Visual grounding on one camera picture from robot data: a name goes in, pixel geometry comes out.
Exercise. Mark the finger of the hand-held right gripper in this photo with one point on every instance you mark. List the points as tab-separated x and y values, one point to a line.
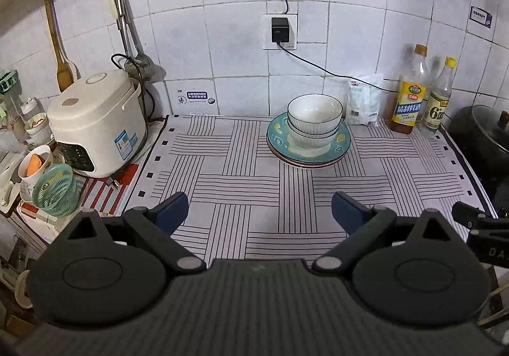
471	217

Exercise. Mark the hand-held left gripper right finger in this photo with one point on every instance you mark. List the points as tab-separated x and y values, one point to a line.
348	215

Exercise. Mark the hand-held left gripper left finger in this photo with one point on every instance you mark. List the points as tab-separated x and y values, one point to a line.
173	215

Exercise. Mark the pink rabbit plate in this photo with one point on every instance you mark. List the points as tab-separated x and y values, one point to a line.
310	164

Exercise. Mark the blue fried egg plate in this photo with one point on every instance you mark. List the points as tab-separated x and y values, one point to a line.
278	137

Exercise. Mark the black wok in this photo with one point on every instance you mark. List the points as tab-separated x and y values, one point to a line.
473	149

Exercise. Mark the striped tablecloth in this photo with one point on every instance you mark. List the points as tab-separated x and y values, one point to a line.
246	181

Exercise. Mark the red striped cloth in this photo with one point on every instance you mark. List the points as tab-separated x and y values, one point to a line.
95	191

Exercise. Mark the glass wok lid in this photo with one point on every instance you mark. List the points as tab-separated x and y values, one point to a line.
491	125

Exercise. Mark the clear vinegar bottle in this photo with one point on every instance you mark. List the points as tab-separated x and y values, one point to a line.
437	109

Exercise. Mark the white seasoning bag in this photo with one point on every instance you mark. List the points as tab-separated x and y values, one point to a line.
364	101

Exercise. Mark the white rice cooker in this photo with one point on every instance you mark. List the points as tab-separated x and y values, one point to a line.
99	121

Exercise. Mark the green plastic basket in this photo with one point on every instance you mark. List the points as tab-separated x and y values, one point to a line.
55	191

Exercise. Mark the yellow label oil bottle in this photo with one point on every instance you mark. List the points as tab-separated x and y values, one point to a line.
409	105

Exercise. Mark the white cup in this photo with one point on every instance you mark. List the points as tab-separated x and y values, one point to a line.
30	189

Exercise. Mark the orange carrot piece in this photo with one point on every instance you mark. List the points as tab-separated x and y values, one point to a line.
34	165

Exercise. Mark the metal ladle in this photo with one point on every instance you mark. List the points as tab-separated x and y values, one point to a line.
137	57

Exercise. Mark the small white container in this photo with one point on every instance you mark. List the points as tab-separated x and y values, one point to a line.
37	125

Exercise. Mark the white tray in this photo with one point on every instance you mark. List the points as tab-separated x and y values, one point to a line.
8	189

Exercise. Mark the wooden spatula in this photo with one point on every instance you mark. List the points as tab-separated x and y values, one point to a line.
63	69

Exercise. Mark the black charger plug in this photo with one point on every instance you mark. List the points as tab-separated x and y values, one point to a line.
280	30

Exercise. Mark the green plastic tool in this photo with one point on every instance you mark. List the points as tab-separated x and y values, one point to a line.
8	81

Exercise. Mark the white wall sticker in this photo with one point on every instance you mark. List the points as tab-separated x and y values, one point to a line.
196	97

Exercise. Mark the white wall socket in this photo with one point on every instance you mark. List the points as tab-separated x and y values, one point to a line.
294	42

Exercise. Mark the blue framed wall sticker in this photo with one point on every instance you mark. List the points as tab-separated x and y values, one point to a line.
481	17

